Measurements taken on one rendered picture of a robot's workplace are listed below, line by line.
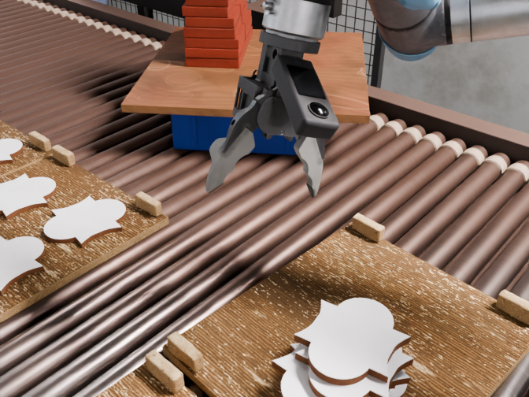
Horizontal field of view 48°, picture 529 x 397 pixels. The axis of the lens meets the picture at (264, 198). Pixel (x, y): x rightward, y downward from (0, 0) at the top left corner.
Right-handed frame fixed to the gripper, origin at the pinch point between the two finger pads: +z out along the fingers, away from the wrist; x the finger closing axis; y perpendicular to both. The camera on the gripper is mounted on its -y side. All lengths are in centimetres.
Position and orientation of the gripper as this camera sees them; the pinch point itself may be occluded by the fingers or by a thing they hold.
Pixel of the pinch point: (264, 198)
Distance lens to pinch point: 75.6
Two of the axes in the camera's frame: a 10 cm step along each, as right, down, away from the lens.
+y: -3.9, -3.9, 8.3
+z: -2.0, 9.2, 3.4
